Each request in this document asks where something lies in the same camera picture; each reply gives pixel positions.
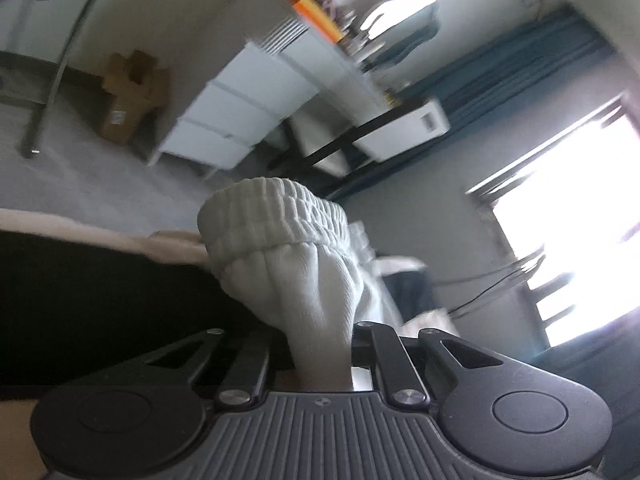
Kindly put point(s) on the black blanket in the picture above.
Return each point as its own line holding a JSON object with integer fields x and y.
{"x": 100, "y": 310}

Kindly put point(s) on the blue curtain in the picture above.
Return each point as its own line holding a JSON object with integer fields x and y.
{"x": 505, "y": 67}

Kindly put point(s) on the white sock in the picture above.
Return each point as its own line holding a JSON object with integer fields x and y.
{"x": 300, "y": 240}

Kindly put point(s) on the cardboard box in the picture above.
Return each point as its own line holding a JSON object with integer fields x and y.
{"x": 129, "y": 95}

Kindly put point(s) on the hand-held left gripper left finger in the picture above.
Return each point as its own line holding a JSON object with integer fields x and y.
{"x": 255, "y": 356}

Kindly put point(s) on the orange box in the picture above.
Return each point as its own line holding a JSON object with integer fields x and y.
{"x": 312, "y": 12}

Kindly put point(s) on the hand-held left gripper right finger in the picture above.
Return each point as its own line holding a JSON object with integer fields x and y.
{"x": 388, "y": 356}

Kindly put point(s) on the bright window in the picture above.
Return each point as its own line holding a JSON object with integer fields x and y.
{"x": 575, "y": 220}

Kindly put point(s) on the white chest of drawers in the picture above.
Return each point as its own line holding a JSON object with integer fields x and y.
{"x": 250, "y": 90}

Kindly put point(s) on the dark blue cloth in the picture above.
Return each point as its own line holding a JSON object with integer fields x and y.
{"x": 407, "y": 292}

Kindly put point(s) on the white table with black frame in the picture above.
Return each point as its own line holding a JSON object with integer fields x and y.
{"x": 405, "y": 127}

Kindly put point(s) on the curved metal pole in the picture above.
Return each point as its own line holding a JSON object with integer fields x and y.
{"x": 55, "y": 85}

